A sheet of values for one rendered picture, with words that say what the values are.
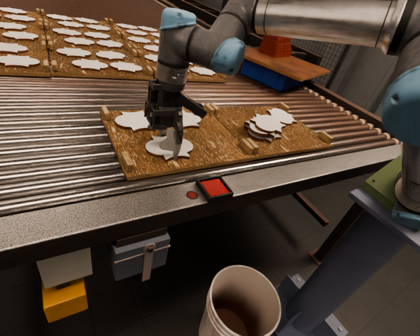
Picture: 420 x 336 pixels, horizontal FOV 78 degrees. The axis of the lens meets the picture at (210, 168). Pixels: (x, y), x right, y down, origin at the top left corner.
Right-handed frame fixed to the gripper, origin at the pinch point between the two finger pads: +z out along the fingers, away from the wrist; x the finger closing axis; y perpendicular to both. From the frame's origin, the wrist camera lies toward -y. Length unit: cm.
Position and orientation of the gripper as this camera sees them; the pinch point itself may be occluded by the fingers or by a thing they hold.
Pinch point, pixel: (169, 147)
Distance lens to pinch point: 78.0
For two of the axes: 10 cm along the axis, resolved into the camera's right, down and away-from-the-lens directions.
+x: 4.7, 6.1, -6.4
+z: -2.1, 7.8, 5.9
